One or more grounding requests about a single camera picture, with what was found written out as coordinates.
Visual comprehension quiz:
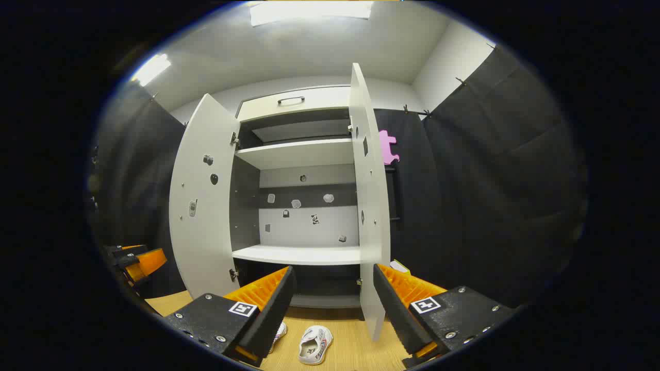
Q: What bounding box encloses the black backdrop cloth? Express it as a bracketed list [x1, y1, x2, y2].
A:
[93, 44, 588, 310]

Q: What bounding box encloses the narrow ceiling light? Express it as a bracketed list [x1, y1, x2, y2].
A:
[131, 54, 172, 87]

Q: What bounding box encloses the white shoe cabinet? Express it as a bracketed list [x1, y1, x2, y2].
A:
[229, 85, 361, 310]

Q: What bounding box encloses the white cabinet drawer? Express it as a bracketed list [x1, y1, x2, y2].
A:
[237, 86, 352, 122]

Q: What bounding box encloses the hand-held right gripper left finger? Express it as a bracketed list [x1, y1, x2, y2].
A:
[162, 265, 298, 367]

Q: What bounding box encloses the cabinet door with camera sticker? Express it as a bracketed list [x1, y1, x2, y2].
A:
[169, 94, 242, 300]

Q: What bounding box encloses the cabinet door with headphones sticker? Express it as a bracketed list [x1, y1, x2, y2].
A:
[349, 63, 391, 342]

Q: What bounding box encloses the wide ceiling light panel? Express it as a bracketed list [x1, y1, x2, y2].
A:
[250, 1, 373, 26]

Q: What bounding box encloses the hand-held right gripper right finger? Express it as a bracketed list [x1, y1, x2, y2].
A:
[372, 264, 518, 369]

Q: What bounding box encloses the white shoe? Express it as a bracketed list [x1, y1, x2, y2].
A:
[268, 322, 288, 353]
[298, 326, 334, 365]

